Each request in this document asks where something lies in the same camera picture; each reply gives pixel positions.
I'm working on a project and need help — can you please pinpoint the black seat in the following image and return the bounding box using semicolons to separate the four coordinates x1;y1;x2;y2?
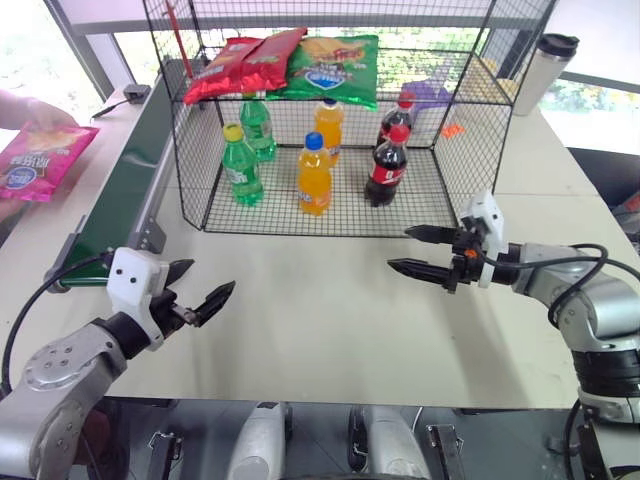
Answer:
565;146;640;207

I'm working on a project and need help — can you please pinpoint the green chips bag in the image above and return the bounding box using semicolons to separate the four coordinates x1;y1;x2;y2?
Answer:
264;35;380;112

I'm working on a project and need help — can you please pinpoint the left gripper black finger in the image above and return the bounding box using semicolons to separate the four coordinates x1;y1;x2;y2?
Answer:
191;280;237;329
166;258;196;291

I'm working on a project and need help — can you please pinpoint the silver robot leg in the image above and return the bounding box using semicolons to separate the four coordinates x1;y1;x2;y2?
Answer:
348;404;432;480
230;401;290;480

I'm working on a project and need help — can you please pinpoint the green conveyor belt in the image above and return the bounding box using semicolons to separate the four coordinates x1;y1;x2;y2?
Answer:
43;58;211;293

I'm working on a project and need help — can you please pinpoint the orange soda bottle blue cap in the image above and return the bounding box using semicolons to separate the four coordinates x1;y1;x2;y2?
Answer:
296;131;335;218
313;97;346;169

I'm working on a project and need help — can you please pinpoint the black wire mesh shelf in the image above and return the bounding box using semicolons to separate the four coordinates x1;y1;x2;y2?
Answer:
141;0;559;237

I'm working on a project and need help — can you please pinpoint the green soda bottle yellow cap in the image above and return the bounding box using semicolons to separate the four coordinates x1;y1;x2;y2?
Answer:
220;123;265;208

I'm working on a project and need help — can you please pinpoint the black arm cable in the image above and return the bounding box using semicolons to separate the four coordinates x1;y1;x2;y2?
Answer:
0;253;114;397
492;243;640;330

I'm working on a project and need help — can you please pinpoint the red chips bag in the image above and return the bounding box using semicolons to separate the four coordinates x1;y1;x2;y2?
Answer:
238;26;309;94
183;36;267;107

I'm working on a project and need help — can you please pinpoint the person's bare hand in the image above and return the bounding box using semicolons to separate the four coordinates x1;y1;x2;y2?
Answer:
0;88;80;135

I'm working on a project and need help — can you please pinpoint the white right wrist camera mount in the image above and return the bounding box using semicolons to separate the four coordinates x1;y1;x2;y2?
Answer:
459;189;509;289

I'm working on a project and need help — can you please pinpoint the red rod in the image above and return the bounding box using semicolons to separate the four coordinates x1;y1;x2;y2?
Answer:
164;0;195;80

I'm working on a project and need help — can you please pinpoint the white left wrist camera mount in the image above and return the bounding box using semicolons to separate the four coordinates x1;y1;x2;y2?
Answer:
106;246;172;350

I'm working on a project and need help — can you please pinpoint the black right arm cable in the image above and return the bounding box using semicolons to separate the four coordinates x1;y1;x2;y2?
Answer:
492;243;640;330

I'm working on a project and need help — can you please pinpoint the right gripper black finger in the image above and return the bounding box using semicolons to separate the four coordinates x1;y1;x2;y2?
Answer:
403;224;464;247
386;257;454;288

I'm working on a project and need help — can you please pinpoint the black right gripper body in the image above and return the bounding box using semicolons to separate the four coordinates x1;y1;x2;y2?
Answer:
443;226;489;295

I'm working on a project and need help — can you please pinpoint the cola bottle red cap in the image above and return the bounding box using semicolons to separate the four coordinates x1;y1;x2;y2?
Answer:
364;123;411;208
375;91;417;152

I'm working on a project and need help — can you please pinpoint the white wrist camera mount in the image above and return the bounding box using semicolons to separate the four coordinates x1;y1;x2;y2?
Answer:
106;246;172;350
459;189;509;289

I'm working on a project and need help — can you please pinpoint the black metal bracket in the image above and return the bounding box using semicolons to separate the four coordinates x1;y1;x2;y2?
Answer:
146;430;184;480
425;424;467;480

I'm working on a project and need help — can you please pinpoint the black adapter cable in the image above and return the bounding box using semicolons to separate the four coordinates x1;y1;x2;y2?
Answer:
90;98;129;120

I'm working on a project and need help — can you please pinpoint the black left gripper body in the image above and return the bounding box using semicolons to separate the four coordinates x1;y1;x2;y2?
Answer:
148;288;202;338

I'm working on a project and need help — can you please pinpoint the pink chips bag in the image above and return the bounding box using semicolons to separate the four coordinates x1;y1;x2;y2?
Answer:
0;124;101;203

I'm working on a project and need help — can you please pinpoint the white tumbler black lid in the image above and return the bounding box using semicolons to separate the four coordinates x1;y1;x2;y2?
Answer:
513;32;581;118

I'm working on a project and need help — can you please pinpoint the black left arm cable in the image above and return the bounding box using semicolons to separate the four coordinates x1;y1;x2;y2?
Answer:
0;253;114;397

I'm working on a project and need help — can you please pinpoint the purple packet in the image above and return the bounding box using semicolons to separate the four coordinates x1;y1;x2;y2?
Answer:
399;80;457;120

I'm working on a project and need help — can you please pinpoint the tan board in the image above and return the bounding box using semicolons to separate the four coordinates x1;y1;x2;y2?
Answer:
468;56;520;105

